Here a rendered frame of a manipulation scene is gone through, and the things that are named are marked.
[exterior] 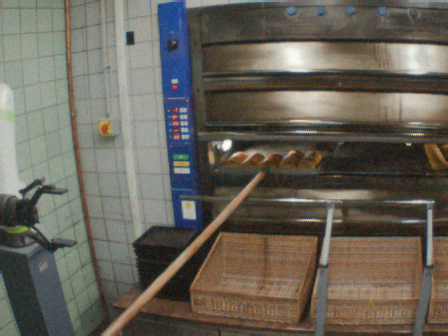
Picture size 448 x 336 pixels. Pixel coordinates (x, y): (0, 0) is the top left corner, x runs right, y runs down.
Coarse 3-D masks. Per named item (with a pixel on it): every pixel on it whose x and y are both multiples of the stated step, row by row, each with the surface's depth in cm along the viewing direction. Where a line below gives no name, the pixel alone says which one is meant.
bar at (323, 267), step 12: (276, 204) 218; (300, 204) 215; (312, 204) 213; (324, 204) 211; (336, 204) 209; (348, 204) 207; (360, 204) 205; (372, 204) 203; (384, 204) 201; (396, 204) 199; (408, 204) 198; (420, 204) 196; (432, 204) 193; (324, 252) 199; (324, 264) 196; (432, 264) 181; (324, 276) 195; (324, 288) 196; (324, 300) 198; (420, 300) 183; (324, 312) 199; (420, 312) 184; (324, 324) 202; (420, 324) 186
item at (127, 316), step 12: (252, 180) 237; (216, 228) 186; (204, 240) 175; (192, 252) 165; (180, 264) 155; (168, 276) 147; (156, 288) 139; (144, 300) 132; (132, 312) 125; (120, 324) 119
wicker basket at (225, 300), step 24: (216, 240) 264; (240, 240) 266; (264, 240) 261; (288, 240) 256; (312, 240) 252; (216, 264) 264; (240, 264) 266; (288, 264) 257; (312, 264) 243; (192, 288) 230; (216, 288) 259; (240, 288) 256; (264, 288) 254; (288, 288) 252; (312, 288) 248; (216, 312) 230; (240, 312) 225; (264, 312) 229; (288, 312) 226
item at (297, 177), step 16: (224, 176) 264; (240, 176) 261; (256, 176) 258; (272, 176) 255; (288, 176) 252; (304, 176) 249; (320, 176) 247; (336, 176) 244; (352, 176) 241; (368, 176) 238; (384, 176) 236; (400, 176) 233; (416, 176) 231; (432, 176) 228
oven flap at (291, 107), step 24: (216, 96) 256; (240, 96) 252; (264, 96) 248; (288, 96) 244; (312, 96) 240; (336, 96) 235; (360, 96) 231; (384, 96) 227; (408, 96) 223; (432, 96) 218; (216, 120) 254; (240, 120) 250; (264, 120) 244; (288, 120) 241; (312, 120) 237; (336, 120) 234; (360, 120) 230; (384, 120) 226; (408, 120) 222; (432, 120) 218
